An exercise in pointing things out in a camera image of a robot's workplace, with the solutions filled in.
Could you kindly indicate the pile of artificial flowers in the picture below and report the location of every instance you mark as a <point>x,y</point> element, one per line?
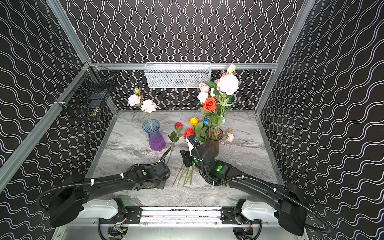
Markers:
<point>198,129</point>

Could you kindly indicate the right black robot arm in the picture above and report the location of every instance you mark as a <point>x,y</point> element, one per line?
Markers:
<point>291,210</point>

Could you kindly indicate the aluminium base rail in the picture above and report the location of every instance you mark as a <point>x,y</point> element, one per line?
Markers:
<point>214,217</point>

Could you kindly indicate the blue purple glass vase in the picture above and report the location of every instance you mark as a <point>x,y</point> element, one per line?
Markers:
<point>156,140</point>

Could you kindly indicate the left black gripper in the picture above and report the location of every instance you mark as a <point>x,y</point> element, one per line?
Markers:
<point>163,169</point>

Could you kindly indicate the smoky pink glass vase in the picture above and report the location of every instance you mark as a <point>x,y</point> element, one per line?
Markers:
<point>214,136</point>

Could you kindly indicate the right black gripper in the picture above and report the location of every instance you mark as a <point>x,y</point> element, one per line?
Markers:
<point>189,153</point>

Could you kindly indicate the pale pink flower spray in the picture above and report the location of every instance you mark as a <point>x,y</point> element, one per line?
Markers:
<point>146,106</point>

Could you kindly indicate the pink flower spray stem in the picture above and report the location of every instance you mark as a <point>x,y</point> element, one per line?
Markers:
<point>223,90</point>

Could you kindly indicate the black wire wall basket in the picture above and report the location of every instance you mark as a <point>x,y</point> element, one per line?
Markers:
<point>88,100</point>

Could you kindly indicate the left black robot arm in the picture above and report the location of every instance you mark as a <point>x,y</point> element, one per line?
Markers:
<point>66,203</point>

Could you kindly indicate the orange red rose stem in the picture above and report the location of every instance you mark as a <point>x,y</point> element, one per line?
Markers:
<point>210,106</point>

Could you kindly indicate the white mesh wall basket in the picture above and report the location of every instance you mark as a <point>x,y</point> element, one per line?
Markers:
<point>177,75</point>

